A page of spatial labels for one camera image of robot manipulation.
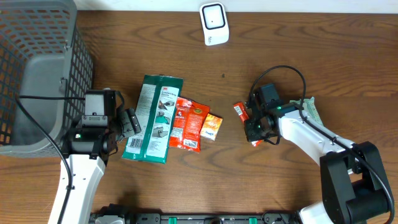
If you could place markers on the red snack bag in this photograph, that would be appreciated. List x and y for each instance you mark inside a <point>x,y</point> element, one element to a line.
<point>188,121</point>

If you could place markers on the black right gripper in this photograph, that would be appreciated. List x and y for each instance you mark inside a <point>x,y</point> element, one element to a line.
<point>251,134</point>

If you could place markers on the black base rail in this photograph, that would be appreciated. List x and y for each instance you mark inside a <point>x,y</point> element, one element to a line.
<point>155,218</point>

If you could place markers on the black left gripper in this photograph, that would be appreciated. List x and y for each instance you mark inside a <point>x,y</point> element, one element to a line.
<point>128,123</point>

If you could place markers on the grey plastic mesh basket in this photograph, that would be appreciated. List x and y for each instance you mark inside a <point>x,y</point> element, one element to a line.
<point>45,60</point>

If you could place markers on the orange white small packet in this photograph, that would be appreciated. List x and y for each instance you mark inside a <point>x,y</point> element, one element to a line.
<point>211,127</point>

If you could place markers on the red stick packet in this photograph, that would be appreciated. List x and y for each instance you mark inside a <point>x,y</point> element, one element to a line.
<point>241,111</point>

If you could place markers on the white barcode scanner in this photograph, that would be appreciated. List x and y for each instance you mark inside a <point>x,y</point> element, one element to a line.
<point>214,23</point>

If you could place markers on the mint green snack packet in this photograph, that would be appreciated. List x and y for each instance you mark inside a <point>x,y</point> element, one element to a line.
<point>309,109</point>

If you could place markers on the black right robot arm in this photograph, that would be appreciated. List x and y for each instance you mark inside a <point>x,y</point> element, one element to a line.
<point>353,179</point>

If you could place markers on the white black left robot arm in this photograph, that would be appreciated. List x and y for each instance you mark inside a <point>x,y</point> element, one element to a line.
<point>81,171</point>

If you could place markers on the green white packet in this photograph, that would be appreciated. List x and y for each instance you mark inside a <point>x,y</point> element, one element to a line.
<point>155,112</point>

